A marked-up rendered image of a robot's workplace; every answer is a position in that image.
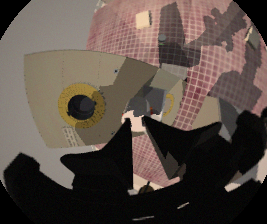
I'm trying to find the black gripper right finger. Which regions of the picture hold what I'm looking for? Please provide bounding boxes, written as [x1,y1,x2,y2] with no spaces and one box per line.
[142,116,222,180]

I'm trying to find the white round cartridge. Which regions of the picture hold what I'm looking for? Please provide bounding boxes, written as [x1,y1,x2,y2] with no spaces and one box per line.
[122,97,153,132]

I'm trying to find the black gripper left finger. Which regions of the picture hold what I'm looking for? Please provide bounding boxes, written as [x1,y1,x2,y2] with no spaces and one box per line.
[60,119,133,189]

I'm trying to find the dark grey panel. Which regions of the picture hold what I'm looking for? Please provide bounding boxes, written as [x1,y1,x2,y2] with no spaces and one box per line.
[23,49,186,149]

